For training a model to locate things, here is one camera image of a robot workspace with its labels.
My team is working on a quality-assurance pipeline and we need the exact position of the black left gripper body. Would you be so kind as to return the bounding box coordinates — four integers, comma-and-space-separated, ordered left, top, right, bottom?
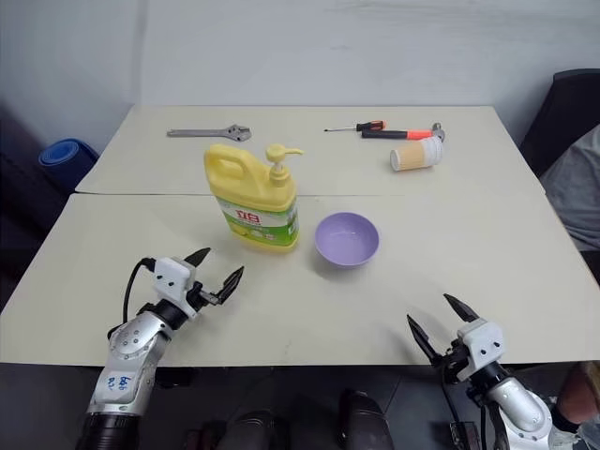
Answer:
186, 279, 227, 321

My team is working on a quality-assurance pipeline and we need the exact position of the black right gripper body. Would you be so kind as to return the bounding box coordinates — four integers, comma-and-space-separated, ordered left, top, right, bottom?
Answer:
437, 338, 472, 386

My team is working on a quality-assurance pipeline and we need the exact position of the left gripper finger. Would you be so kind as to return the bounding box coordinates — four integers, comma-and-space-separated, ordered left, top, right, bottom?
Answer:
216, 265, 247, 307
183, 247, 213, 270

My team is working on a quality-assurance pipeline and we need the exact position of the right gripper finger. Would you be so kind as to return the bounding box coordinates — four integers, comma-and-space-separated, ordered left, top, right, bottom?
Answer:
442, 292, 476, 323
406, 313, 443, 366

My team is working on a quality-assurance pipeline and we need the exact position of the yellow dish soap pump bottle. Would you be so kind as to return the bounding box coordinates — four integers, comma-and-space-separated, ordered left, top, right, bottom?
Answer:
202, 142, 306, 256

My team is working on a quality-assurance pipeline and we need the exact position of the purple plastic bowl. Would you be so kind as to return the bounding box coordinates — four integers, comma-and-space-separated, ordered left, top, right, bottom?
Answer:
314, 211, 381, 273

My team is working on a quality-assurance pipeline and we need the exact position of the dark rounded shape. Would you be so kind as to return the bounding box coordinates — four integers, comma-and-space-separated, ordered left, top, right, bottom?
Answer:
337, 388, 394, 450

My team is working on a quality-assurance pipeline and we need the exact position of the grey adjustable wrench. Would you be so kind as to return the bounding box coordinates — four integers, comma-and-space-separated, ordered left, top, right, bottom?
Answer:
166, 123, 253, 143

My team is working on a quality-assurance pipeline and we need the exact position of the skin-toned person limb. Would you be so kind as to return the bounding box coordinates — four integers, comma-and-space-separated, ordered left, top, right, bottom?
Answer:
551, 360, 600, 450

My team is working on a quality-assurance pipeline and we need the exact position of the brown white paper cup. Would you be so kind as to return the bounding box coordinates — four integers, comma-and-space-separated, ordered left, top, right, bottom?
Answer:
389, 136, 444, 173

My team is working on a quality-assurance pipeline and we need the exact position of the blue rolled foam mat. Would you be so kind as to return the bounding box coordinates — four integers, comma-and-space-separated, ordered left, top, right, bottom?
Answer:
37, 137, 100, 170

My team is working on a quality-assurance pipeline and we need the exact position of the person in grey clothing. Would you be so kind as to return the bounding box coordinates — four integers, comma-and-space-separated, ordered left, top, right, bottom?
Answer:
538, 125, 600, 253

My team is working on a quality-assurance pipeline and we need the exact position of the dark upholstered seat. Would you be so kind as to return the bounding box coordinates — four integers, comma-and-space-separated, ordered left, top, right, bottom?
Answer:
0, 105, 76, 314

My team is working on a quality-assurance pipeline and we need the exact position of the black chair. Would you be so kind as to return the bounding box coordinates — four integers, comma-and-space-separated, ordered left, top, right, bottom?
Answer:
518, 68, 600, 178

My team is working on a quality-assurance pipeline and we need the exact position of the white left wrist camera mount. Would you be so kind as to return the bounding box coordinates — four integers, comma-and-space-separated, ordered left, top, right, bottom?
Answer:
153, 256, 199, 316

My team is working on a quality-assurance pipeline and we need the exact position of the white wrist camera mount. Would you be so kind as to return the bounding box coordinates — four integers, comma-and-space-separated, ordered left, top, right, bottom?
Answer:
456, 317, 506, 372
153, 256, 199, 316

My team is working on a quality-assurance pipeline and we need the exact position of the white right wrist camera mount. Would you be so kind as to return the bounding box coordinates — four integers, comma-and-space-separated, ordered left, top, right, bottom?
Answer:
456, 317, 506, 372

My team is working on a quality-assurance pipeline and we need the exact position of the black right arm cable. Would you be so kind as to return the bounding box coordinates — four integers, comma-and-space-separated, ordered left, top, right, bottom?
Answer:
439, 374, 499, 450

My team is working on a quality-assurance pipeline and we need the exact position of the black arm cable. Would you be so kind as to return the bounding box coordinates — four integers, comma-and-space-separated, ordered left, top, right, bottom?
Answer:
121, 256, 157, 325
439, 374, 499, 450

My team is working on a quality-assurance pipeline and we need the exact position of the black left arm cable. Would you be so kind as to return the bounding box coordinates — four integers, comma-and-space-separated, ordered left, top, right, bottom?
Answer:
121, 256, 157, 325

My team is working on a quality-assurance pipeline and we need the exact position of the black orange handled hammer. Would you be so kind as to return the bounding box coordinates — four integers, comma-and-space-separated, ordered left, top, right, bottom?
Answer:
360, 122, 446, 143

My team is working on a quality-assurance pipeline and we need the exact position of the black orange handled screwdriver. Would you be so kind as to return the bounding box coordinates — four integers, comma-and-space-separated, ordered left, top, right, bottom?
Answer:
322, 120, 387, 134

